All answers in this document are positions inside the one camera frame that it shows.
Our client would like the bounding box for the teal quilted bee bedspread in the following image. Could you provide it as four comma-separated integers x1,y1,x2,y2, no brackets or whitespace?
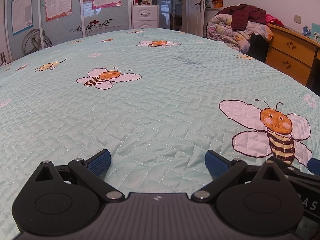
1,29,319,239

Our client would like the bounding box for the orange framed poster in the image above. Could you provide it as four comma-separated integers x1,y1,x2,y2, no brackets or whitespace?
44,0,72,22

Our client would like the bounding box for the yellow wooden desk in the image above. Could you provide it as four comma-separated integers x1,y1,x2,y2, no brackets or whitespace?
265,24,319,89

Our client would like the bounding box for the blue framed poster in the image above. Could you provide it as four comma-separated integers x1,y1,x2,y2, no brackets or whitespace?
11,0,33,35

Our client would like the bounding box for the white room door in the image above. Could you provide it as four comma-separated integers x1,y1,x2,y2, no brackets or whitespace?
182,0,205,37

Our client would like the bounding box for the rolled floral quilt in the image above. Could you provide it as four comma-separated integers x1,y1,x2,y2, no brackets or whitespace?
206,13,274,54

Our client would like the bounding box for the dark red jacket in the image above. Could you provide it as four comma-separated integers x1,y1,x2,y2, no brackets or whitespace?
217,4,267,31

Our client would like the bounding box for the grey sliding door wardrobe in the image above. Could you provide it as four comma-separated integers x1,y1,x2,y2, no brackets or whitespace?
1,0,131,64

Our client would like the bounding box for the white drawer cabinet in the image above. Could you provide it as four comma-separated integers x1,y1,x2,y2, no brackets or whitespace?
132,4,159,29

